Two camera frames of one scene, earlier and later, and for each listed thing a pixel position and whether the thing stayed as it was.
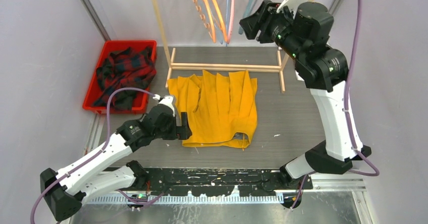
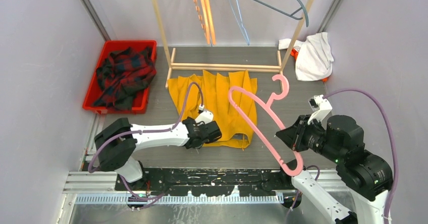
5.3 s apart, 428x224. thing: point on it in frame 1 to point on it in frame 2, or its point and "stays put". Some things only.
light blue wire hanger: x=228 y=7 to x=246 y=39
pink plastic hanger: x=231 y=19 to x=269 y=104
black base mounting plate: x=223 y=182 stays put
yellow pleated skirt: x=221 y=111 stays put
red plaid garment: x=130 y=68 stays put
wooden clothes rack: x=216 y=67 stays put
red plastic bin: x=140 y=102 stays put
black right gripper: x=268 y=15 to x=293 y=136
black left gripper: x=182 y=132 to x=191 y=118
